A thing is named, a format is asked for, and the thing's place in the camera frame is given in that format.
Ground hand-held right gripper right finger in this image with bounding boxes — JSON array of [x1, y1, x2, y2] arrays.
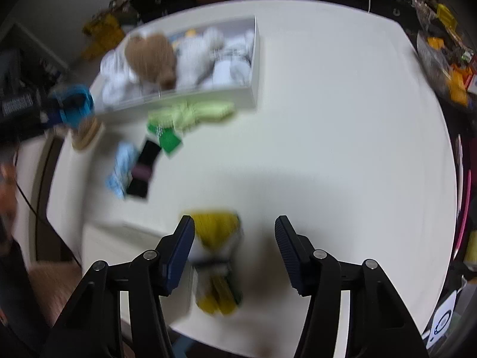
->
[[275, 215, 429, 358]]

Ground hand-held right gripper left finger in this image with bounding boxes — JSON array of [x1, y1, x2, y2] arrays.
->
[[48, 214, 196, 358]]

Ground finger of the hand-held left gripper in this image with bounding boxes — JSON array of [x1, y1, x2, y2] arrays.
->
[[39, 95, 86, 127]]

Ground blue cloth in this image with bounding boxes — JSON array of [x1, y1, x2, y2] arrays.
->
[[48, 85, 95, 127]]

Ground white fluffy towel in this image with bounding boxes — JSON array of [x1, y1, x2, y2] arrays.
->
[[100, 50, 150, 106]]

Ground light blue sock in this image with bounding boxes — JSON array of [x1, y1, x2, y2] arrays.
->
[[105, 142, 139, 199]]

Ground black sock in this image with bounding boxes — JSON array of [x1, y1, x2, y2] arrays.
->
[[126, 139, 162, 200]]

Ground brown plush ball keychain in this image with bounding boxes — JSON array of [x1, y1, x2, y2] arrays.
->
[[124, 34, 177, 90]]

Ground green bow hair clip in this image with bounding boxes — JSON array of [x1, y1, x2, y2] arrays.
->
[[146, 121, 184, 155]]

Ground light green cloth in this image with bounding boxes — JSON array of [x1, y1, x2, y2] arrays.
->
[[147, 100, 236, 133]]

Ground white duck plush toy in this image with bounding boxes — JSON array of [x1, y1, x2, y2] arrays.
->
[[172, 26, 226, 90]]

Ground white cardboard box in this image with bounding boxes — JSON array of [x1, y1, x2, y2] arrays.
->
[[91, 15, 260, 114]]

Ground white socks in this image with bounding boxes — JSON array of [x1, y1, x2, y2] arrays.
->
[[213, 30, 255, 87]]

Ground glass dome with flower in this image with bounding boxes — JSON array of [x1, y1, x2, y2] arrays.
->
[[69, 115, 107, 152]]

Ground stack of yellow crates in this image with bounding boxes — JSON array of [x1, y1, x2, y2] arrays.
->
[[82, 13, 125, 58]]

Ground white card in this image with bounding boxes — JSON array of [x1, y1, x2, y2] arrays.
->
[[425, 293, 457, 347]]

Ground glass bowl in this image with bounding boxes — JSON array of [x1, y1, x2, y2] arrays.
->
[[415, 32, 477, 109]]

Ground yellow toy chair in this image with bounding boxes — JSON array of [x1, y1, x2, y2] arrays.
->
[[434, 4, 457, 28]]

